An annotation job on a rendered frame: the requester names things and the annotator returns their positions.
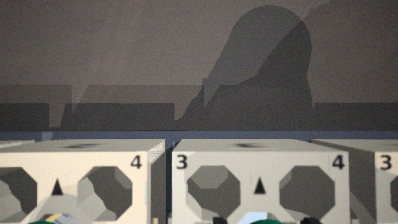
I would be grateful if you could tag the white bucket adapter with five holes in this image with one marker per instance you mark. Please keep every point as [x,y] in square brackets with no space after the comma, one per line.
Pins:
[7,143]
[314,181]
[77,177]
[373,178]

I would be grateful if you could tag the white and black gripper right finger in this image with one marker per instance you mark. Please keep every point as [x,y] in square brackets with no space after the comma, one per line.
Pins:
[310,220]

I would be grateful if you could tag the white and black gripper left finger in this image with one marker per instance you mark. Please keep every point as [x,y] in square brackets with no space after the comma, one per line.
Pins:
[219,220]

